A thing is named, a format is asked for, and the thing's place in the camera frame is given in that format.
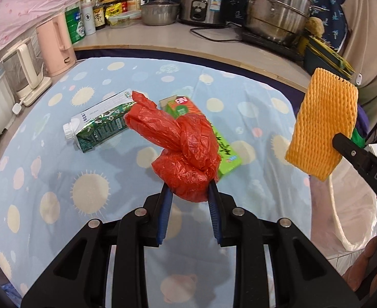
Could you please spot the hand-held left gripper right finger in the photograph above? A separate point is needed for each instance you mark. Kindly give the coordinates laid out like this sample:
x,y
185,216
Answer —
x,y
214,213

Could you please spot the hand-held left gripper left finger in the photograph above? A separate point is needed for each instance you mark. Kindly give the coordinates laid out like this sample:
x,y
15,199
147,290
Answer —
x,y
163,213

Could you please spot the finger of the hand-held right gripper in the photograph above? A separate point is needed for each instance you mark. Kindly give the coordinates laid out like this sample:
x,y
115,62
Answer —
x,y
347,144

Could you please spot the orange foam fruit net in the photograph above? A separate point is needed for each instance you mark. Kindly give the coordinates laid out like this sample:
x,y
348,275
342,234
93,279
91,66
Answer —
x,y
323,118

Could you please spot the white plastic bin bag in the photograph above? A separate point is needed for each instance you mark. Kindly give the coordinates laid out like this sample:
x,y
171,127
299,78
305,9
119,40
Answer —
x,y
323,205

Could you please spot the red plastic bag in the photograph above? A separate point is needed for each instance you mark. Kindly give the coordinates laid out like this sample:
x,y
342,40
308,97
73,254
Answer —
x,y
188,147

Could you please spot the green cloth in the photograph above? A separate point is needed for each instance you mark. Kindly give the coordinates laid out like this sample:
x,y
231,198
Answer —
x,y
358,138

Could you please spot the purple cloth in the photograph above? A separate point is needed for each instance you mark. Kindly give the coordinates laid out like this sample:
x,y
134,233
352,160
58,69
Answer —
x,y
362,118

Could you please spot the green cardboard box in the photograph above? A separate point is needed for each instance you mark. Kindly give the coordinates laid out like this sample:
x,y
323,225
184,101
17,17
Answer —
x,y
228,155

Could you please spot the dark basin with yellow rim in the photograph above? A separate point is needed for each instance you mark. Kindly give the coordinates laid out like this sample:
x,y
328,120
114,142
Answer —
x,y
317,64
325,47

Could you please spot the black induction cooker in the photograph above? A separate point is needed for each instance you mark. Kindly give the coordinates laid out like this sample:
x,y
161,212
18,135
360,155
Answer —
x,y
291,53

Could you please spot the green drink carton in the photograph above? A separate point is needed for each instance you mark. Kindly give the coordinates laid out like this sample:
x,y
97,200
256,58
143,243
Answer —
x,y
101,125

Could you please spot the beige curtain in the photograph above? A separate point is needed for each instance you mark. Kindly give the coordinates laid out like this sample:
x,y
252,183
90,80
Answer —
x,y
368,38

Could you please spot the tan loofah sponge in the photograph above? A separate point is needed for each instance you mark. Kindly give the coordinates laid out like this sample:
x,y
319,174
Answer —
x,y
315,25

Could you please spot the large steel steamer pot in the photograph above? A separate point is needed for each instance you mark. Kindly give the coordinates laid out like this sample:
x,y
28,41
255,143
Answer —
x,y
278,12

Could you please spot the light blue printed tablecloth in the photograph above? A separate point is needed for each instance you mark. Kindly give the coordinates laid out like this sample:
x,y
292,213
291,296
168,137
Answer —
x,y
79,70

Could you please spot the white power plug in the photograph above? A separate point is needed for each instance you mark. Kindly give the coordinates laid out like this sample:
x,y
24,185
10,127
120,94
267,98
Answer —
x,y
17,108

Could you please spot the clear food container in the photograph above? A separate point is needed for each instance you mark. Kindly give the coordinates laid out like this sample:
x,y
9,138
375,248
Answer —
x,y
124,21

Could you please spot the steel rice cooker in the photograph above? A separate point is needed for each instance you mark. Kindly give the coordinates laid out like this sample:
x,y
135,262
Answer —
x,y
207,6

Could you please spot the pink electric kettle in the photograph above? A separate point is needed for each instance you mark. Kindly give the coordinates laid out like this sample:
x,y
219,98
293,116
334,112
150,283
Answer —
x,y
55,48

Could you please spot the small steel pot with lid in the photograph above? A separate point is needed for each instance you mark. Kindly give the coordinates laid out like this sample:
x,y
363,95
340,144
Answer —
x,y
159,14

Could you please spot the white electric kettle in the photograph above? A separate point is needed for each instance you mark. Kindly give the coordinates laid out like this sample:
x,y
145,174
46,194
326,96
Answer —
x,y
20,67

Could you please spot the dark soy sauce bottle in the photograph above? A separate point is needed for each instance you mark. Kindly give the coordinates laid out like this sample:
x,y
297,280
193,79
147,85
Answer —
x,y
99,17

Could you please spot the green tissue pack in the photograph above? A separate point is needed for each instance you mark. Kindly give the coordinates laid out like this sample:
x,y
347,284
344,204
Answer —
x,y
74,25

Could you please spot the white bottle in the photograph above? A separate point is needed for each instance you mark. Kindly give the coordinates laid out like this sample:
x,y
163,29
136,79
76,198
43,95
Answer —
x,y
88,19

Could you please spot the yellow seasoning packet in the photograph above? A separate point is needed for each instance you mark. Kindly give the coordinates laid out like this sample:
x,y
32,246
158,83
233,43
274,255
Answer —
x,y
114,10

